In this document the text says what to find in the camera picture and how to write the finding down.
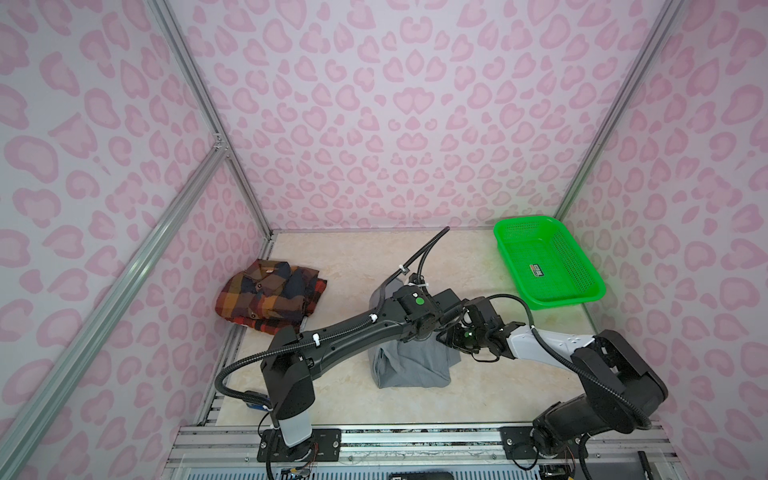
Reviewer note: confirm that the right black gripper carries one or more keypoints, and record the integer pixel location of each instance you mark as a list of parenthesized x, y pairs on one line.
[(452, 337)]

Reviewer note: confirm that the grey long sleeve shirt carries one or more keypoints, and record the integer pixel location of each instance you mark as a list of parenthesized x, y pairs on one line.
[(413, 364)]

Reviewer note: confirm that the green plastic basket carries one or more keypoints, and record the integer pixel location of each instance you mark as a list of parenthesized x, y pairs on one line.
[(548, 267)]

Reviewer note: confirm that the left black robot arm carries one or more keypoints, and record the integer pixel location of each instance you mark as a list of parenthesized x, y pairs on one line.
[(410, 313)]

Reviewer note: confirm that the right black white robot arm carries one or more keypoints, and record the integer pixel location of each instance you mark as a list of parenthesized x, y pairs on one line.
[(620, 389)]

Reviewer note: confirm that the folded plaid flannel shirt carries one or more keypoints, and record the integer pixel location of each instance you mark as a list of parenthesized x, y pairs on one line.
[(271, 295)]

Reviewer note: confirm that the blue black tool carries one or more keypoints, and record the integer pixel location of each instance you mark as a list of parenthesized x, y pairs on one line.
[(257, 400)]

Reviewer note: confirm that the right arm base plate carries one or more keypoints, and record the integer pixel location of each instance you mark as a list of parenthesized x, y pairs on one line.
[(528, 443)]

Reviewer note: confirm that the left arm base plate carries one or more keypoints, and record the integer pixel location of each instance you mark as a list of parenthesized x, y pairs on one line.
[(323, 445)]

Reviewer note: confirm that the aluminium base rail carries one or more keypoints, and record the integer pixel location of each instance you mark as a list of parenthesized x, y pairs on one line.
[(421, 451)]

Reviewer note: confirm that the right corner aluminium post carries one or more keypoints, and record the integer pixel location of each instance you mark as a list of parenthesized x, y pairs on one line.
[(670, 15)]

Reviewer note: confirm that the corner aluminium post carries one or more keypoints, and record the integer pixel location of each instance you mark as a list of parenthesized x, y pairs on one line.
[(179, 48), (670, 15)]

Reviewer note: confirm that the left corner aluminium post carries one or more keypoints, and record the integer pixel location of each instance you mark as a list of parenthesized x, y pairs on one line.
[(179, 48)]

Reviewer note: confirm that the diagonal aluminium frame bar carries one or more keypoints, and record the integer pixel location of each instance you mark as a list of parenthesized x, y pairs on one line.
[(38, 414)]

